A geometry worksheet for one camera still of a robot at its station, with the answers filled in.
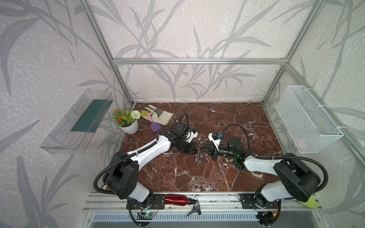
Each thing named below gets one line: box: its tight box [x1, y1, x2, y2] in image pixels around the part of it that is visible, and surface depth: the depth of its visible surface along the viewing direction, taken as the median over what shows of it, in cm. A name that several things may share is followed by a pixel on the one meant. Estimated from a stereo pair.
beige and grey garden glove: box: [141, 104, 174, 126], surface depth 114 cm
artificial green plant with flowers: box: [111, 109, 142, 128], surface depth 95 cm
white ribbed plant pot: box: [117, 119, 139, 135], surface depth 97 cm
